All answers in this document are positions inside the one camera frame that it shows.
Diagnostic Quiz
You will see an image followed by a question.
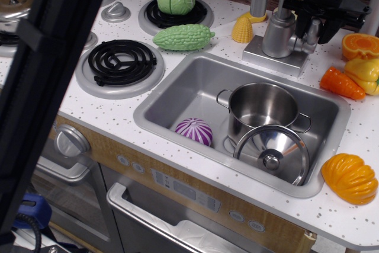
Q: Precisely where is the silver oven door handle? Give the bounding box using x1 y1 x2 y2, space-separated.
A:
36 156 90 187

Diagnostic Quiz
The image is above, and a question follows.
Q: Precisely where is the black front stove burner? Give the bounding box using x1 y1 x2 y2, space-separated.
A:
87 40 157 87

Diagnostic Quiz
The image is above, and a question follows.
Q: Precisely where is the orange toy carrot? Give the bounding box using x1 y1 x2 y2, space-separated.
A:
319 66 366 100

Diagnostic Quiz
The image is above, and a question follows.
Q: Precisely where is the silver stove knob middle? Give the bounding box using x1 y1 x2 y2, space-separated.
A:
101 2 131 23

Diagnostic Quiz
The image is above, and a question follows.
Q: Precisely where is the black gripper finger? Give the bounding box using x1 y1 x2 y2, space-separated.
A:
295 10 313 39
317 20 345 44

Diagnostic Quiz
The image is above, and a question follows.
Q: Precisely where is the yellow toy corn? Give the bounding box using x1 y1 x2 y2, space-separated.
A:
232 17 253 43

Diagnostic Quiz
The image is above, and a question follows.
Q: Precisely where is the stainless steel pot lid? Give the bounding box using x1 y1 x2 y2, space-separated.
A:
233 125 310 186

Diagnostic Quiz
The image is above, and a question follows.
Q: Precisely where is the silver dishwasher door handle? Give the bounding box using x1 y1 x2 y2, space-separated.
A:
107 183 244 252

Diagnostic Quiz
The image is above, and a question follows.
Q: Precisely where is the orange toy orange half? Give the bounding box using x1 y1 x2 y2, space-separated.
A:
342 33 378 60

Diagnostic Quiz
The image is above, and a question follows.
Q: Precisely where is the silver toy faucet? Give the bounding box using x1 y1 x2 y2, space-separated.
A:
242 0 317 77

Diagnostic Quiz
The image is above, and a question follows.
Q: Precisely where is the black foreground frame post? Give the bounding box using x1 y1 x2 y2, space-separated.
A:
1 0 102 252

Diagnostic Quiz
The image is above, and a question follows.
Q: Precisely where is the grey toy sink basin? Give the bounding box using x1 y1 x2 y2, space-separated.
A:
134 53 351 198

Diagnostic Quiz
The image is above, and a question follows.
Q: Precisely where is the silver oven dial knob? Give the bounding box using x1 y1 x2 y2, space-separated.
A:
54 124 91 158

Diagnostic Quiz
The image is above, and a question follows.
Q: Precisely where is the black stove burner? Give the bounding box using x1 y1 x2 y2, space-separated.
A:
145 0 208 28
87 40 157 87

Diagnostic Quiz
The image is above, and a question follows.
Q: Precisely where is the yellow toy bell pepper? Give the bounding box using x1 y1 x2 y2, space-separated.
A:
344 59 378 95

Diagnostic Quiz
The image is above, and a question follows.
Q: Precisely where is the orange toy pumpkin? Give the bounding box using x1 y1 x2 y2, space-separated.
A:
321 153 378 205

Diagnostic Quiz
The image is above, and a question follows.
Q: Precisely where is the yellow toy banana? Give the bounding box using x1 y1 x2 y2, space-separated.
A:
240 12 267 24

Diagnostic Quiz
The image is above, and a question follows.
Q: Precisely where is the black rear stove burner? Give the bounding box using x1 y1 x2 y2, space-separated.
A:
145 0 208 28

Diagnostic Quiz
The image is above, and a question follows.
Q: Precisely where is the blue clamp tool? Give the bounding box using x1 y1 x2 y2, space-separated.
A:
18 193 52 229

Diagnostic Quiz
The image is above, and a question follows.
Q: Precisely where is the lidded steel pot left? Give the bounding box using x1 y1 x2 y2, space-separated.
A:
1 0 34 34

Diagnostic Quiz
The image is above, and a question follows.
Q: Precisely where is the green toy bitter gourd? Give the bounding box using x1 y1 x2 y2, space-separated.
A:
153 24 216 51

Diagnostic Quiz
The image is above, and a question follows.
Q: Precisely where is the black coiled cable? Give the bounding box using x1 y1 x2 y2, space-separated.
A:
16 213 43 253

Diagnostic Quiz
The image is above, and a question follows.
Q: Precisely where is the purple toy onion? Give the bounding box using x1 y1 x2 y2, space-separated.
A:
175 118 213 146

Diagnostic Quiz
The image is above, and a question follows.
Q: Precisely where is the silver stove knob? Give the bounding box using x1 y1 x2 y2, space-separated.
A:
101 2 131 23
83 31 98 50

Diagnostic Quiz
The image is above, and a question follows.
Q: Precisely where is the silver faucet lever handle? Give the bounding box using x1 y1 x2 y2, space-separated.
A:
306 18 323 46

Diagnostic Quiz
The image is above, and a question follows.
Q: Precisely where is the silver stove knob left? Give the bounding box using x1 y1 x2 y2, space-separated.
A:
83 31 98 50

